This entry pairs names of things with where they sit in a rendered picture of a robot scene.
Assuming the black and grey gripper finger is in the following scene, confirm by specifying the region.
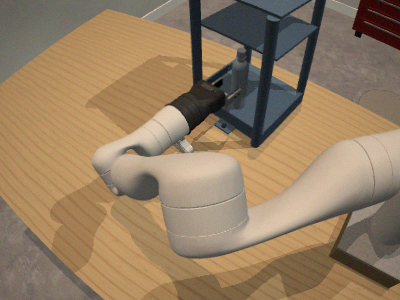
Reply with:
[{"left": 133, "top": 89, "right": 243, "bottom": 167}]
[
  {"left": 212, "top": 77, "right": 223, "bottom": 88},
  {"left": 222, "top": 88, "right": 241, "bottom": 110}
]

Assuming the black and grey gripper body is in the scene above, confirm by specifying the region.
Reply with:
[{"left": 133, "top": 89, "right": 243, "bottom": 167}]
[{"left": 150, "top": 79, "right": 225, "bottom": 153}]

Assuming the dark grey cylinder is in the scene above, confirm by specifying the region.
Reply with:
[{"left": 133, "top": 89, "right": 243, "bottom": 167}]
[{"left": 231, "top": 48, "right": 249, "bottom": 109}]

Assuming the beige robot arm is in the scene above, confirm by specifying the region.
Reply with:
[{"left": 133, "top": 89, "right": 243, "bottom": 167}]
[{"left": 92, "top": 120, "right": 400, "bottom": 259}]

